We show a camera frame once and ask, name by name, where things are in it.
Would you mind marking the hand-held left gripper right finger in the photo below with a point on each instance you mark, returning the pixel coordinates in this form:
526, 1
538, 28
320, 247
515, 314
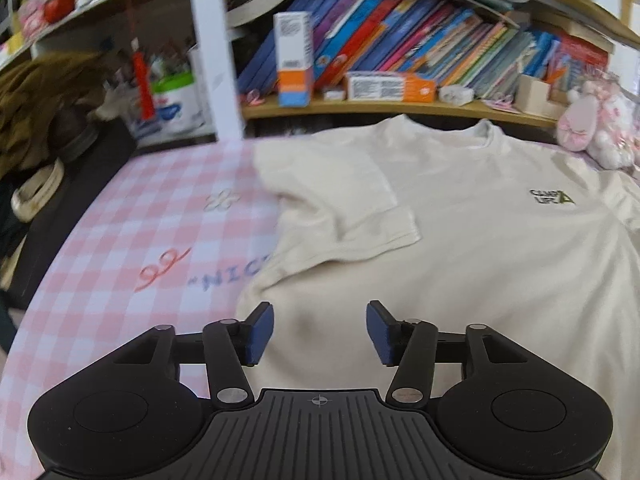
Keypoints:
377, 332

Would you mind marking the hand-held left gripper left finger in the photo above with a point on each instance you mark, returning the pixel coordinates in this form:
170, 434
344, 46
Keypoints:
260, 332

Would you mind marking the cream t-shirt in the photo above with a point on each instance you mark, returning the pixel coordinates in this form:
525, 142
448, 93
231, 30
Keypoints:
475, 260

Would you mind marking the pink checked printed mat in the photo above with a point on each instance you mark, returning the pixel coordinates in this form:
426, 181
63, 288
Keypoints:
125, 240

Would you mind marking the wooden bookshelf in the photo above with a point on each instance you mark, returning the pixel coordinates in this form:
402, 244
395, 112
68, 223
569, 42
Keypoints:
400, 108

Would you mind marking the tiny white orange box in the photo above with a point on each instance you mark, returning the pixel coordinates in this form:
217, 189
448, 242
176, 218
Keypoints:
332, 94

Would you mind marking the small white orange box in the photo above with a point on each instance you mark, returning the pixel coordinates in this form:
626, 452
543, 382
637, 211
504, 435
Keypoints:
390, 86

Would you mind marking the white jar green lid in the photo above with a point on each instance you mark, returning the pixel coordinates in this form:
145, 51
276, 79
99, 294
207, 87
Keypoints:
172, 100

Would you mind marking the white charger plug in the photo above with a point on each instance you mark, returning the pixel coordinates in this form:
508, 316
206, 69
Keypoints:
455, 94

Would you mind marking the pink scissors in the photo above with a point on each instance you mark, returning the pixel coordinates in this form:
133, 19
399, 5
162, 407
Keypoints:
500, 104

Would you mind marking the dark round object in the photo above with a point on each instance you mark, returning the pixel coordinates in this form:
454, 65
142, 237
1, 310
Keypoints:
75, 135

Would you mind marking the red tassel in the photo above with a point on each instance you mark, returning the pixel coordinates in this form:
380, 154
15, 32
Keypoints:
142, 80

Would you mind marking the large white orange box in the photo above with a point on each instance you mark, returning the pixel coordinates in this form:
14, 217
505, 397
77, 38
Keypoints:
295, 55

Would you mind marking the beige wooden box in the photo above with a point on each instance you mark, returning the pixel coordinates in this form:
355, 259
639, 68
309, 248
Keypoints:
537, 95

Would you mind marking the pink white plush toy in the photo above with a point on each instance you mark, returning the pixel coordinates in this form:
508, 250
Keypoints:
600, 120

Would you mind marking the row of colourful books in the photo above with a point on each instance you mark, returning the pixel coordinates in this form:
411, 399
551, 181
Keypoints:
400, 25

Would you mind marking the brown cloth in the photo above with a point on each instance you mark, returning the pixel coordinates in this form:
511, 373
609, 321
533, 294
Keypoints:
45, 100

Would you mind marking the red round ornament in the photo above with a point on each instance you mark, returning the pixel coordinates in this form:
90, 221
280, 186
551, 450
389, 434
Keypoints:
59, 7

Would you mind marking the white shelf frame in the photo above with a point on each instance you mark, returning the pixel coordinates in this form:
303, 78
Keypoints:
215, 60

